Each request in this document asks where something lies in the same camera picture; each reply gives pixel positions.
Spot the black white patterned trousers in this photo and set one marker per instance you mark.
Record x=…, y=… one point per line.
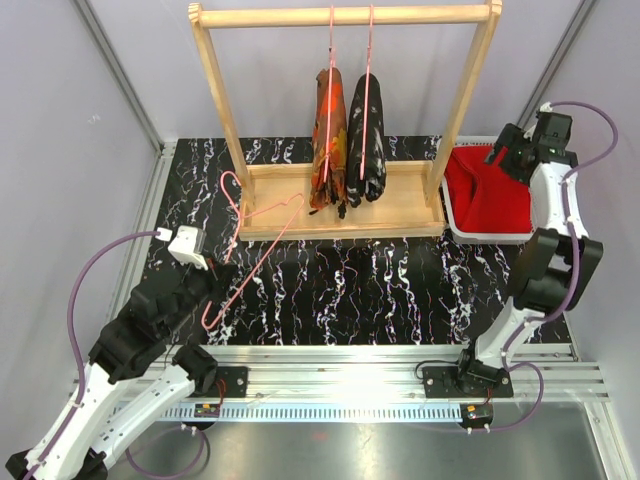
x=374, y=184

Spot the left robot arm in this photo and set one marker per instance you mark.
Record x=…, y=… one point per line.
x=91, y=434

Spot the aluminium mounting rail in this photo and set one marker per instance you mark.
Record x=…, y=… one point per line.
x=345, y=374

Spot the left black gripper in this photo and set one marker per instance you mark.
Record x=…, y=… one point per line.
x=210, y=276

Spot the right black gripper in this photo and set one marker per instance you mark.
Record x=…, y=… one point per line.
x=511, y=138

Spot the white slotted cable duct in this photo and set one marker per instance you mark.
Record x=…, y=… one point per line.
x=235, y=412

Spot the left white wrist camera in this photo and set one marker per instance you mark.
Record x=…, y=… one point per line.
x=185, y=245

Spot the red trousers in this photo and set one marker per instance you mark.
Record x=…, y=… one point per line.
x=484, y=199

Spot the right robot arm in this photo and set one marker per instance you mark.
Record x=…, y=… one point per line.
x=557, y=262

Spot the white plastic basket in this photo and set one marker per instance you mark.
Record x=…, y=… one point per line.
x=477, y=238

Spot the orange camouflage trousers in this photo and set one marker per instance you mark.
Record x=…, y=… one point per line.
x=334, y=192

